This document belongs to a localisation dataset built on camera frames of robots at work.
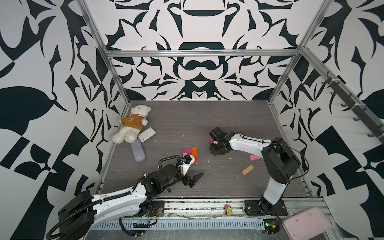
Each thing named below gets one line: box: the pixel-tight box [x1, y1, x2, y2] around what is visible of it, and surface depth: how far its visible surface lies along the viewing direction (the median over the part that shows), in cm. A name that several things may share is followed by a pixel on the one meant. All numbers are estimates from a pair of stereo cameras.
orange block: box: [192, 148, 198, 164], surface depth 94 cm
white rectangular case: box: [137, 127, 156, 143], surface depth 101 cm
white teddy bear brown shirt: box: [112, 104, 152, 144], surface depth 99 cm
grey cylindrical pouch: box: [130, 139, 146, 163], surface depth 93 cm
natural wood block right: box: [241, 164, 254, 176], surface depth 87 cm
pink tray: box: [284, 207, 332, 240], surface depth 71 cm
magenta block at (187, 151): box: [182, 148, 193, 155], surface depth 94 cm
